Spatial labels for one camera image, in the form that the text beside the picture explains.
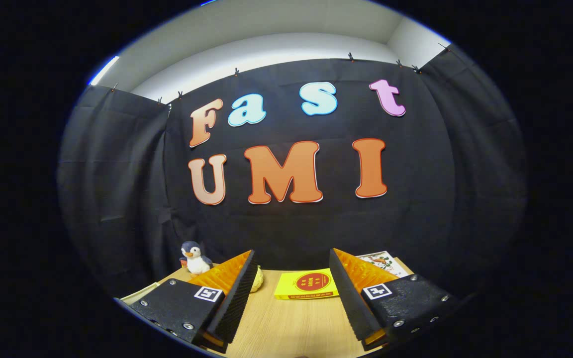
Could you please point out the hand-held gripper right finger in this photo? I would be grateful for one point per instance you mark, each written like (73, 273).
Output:
(353, 303)

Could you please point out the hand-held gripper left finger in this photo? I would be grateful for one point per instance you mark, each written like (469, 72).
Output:
(237, 303)

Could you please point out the yellow round plush toy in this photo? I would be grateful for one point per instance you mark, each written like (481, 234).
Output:
(257, 281)

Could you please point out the white book with illustrated cover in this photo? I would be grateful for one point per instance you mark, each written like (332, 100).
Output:
(381, 261)

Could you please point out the yellow book with red circle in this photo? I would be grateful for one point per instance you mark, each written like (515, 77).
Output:
(306, 284)

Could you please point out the penguin plush toy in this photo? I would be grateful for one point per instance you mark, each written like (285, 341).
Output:
(196, 261)

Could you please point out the ceiling light panel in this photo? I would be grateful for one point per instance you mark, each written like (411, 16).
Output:
(103, 70)

